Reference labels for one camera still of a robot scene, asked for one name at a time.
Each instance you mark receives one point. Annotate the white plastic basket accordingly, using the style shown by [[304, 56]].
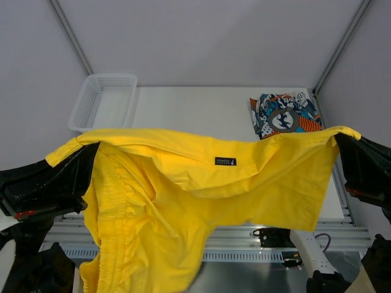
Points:
[[105, 101]]

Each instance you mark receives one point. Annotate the aluminium mounting rail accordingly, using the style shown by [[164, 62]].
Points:
[[70, 231]]

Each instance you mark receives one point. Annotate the yellow shorts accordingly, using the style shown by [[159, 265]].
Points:
[[156, 196]]

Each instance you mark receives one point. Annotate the colourful patterned shorts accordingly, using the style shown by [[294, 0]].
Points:
[[284, 113]]

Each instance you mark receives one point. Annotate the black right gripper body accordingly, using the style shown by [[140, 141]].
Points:
[[379, 188]]

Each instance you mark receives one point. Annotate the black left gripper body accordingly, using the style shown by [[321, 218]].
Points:
[[40, 198]]

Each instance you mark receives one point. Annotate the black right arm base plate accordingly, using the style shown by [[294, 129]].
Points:
[[274, 237]]

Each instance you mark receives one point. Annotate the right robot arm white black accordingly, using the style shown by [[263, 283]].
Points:
[[374, 273]]

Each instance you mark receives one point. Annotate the slotted grey cable duct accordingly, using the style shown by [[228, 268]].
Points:
[[208, 256]]

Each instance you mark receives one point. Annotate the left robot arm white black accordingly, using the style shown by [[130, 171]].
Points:
[[33, 270]]

